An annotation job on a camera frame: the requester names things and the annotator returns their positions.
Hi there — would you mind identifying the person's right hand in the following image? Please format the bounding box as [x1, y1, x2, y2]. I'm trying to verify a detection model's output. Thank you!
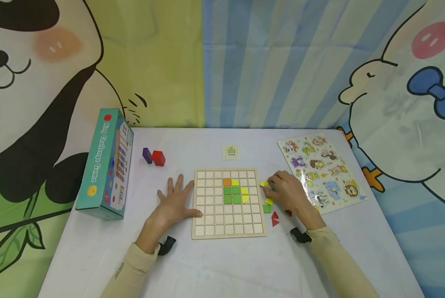
[261, 171, 322, 230]

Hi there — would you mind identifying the person's left hand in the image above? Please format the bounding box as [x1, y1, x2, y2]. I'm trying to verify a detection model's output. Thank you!
[143, 174, 203, 249]

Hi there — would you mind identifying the person's left forearm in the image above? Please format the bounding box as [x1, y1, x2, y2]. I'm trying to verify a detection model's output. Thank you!
[99, 232, 162, 298]

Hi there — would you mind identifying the person's right forearm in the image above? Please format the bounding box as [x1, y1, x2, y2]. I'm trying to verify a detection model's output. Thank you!
[305, 223, 380, 298]

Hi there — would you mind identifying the wooden grid board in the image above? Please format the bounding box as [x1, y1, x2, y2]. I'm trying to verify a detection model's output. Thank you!
[191, 168, 267, 240]

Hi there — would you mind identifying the black wrist band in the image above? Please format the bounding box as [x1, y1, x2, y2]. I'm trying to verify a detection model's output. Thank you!
[157, 236, 177, 256]
[290, 227, 313, 244]

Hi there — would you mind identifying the animal peg puzzle board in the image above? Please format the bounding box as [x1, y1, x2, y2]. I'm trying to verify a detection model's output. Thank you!
[277, 133, 368, 215]

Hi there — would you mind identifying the small pattern card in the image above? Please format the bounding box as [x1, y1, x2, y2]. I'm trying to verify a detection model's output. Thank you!
[222, 145, 241, 161]

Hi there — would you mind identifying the teal game box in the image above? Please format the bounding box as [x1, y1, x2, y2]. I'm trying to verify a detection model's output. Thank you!
[76, 108, 134, 221]

